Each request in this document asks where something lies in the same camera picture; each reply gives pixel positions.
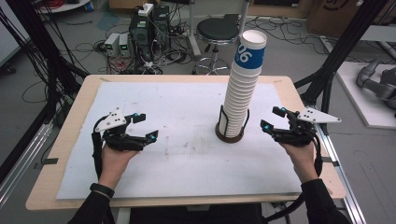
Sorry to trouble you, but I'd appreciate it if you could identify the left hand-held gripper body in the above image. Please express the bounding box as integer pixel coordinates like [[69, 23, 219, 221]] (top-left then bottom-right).
[[92, 106, 148, 153]]

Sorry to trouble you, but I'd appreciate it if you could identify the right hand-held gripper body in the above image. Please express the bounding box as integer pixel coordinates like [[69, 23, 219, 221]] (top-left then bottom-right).
[[274, 106, 343, 147]]

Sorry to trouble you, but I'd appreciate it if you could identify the black wire cup holder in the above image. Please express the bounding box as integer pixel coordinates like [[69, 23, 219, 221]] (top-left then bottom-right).
[[214, 105, 251, 145]]

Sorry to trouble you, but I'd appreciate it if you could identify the stack of white paper cups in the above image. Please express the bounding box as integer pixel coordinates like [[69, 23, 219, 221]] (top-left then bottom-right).
[[218, 29, 268, 139]]

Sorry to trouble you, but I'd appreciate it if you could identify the person's left hand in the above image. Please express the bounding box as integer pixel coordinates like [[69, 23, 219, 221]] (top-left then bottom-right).
[[98, 143, 140, 190]]

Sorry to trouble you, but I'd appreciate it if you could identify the person's right hand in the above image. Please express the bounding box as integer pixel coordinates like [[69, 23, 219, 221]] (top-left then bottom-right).
[[277, 141, 320, 184]]

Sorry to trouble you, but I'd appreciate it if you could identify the white foam mat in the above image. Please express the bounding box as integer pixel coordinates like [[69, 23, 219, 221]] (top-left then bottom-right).
[[55, 81, 304, 201]]

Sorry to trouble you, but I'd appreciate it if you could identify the white floor board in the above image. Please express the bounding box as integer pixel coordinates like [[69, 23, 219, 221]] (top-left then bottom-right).
[[335, 61, 396, 131]]

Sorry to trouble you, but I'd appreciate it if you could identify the black wristband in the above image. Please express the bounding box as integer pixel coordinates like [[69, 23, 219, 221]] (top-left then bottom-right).
[[89, 182, 116, 199]]

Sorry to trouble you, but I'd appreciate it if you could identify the grey power supply unit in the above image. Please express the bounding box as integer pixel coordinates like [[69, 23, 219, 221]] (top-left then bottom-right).
[[119, 33, 132, 58], [104, 32, 121, 57]]

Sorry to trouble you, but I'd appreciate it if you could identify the black computer tower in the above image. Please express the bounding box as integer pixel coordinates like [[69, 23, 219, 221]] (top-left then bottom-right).
[[128, 13, 154, 61], [152, 5, 172, 51]]

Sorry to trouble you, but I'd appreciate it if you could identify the black round stool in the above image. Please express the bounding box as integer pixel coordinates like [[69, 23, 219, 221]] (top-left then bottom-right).
[[191, 17, 241, 76]]

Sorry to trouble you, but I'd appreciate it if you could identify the brown cardboard box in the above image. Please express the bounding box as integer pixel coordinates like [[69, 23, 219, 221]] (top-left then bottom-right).
[[305, 0, 396, 39]]

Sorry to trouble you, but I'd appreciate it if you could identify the white power strip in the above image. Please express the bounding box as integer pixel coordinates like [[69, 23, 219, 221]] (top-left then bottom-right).
[[137, 3, 155, 18]]

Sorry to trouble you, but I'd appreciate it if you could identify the round white table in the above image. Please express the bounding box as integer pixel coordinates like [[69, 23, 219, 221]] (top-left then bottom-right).
[[37, 0, 92, 14]]

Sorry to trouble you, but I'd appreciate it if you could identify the left hand-held gripper black cable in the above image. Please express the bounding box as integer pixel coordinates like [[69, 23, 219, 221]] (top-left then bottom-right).
[[91, 116, 106, 181]]

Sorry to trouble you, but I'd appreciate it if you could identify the hand-held gripper black cable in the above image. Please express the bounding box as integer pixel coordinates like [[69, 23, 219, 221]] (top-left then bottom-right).
[[265, 132, 325, 222], [91, 116, 106, 181]]

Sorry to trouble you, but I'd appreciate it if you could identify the right hand-held gripper black cable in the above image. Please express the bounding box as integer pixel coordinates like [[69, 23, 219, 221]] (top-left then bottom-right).
[[265, 132, 325, 222]]

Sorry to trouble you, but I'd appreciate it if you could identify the aluminium rail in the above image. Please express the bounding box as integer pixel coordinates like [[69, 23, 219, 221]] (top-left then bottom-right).
[[313, 123, 368, 224], [0, 120, 54, 207]]

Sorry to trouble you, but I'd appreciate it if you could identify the black frame post with cables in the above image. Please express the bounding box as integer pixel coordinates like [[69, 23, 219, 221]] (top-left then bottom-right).
[[0, 0, 91, 126]]

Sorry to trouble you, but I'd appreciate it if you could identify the grey metal stand post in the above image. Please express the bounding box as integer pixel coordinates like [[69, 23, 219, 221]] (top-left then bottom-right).
[[186, 0, 203, 58]]

